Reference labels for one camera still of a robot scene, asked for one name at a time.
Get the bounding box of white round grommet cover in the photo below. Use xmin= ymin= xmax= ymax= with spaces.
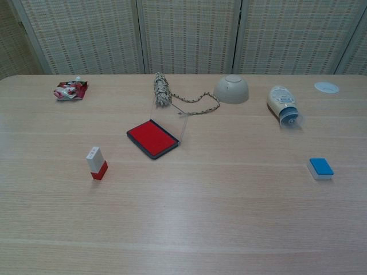
xmin=314 ymin=81 xmax=340 ymax=94

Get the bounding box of red and white stamp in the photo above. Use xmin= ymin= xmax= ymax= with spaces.
xmin=85 ymin=146 xmax=109 ymax=181

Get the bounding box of blue and white block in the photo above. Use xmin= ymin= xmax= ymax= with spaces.
xmin=307 ymin=157 xmax=335 ymax=181

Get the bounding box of woven folding screen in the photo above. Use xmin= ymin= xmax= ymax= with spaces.
xmin=0 ymin=0 xmax=367 ymax=81

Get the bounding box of cream squeeze sauce bottle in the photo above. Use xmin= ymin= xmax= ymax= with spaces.
xmin=267 ymin=85 xmax=307 ymax=129

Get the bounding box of braided beige rope bundle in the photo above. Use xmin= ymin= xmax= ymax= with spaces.
xmin=153 ymin=72 xmax=221 ymax=117

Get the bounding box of red ink pad clear lid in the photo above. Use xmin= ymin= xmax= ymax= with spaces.
xmin=126 ymin=97 xmax=189 ymax=160

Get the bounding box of upturned beige bowl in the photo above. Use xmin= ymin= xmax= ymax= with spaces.
xmin=213 ymin=74 xmax=249 ymax=105

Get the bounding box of crumpled red spout pouch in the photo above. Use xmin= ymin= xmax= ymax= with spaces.
xmin=53 ymin=76 xmax=89 ymax=101

